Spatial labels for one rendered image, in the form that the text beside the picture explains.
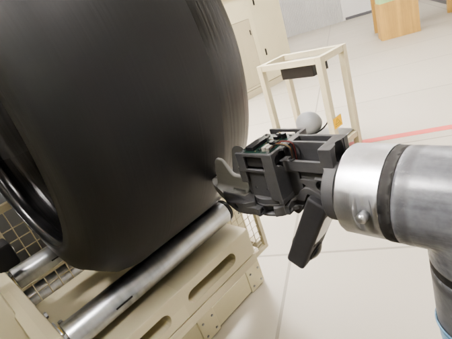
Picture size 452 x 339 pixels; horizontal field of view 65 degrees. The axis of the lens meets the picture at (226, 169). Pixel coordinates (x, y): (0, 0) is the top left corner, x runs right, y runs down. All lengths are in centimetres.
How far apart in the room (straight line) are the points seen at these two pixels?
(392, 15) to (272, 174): 698
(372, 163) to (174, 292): 40
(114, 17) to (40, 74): 9
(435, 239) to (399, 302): 138
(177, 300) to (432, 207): 43
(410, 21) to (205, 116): 701
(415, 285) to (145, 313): 135
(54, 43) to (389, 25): 707
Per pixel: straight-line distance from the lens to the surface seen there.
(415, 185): 32
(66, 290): 90
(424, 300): 171
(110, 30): 40
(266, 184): 41
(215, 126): 47
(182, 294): 62
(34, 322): 58
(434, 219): 31
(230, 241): 67
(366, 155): 34
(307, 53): 304
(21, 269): 83
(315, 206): 39
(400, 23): 736
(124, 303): 59
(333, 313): 168
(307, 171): 38
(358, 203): 34
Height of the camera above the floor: 123
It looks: 22 degrees down
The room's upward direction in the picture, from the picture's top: 19 degrees counter-clockwise
